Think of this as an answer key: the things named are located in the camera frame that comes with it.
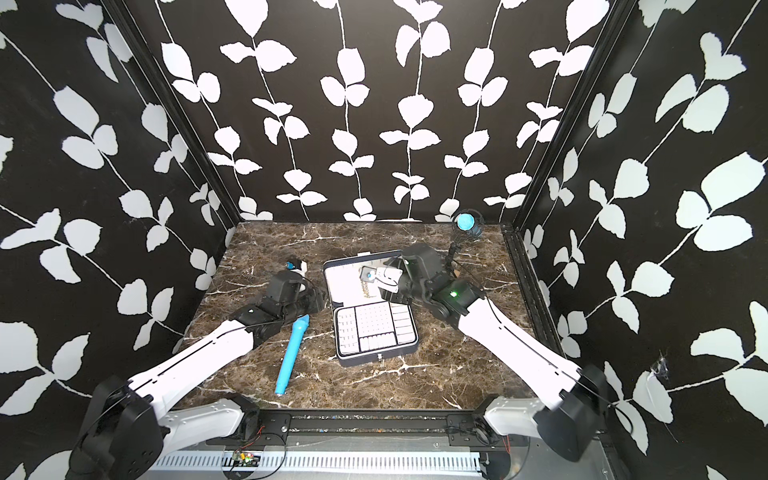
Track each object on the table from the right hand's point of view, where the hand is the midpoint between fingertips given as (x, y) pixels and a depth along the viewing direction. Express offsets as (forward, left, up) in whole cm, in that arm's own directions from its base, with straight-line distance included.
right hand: (383, 264), depth 74 cm
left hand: (+1, +18, -12) cm, 22 cm away
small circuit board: (-39, +33, -28) cm, 58 cm away
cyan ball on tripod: (+17, -23, -1) cm, 29 cm away
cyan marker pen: (-7, +26, -22) cm, 35 cm away
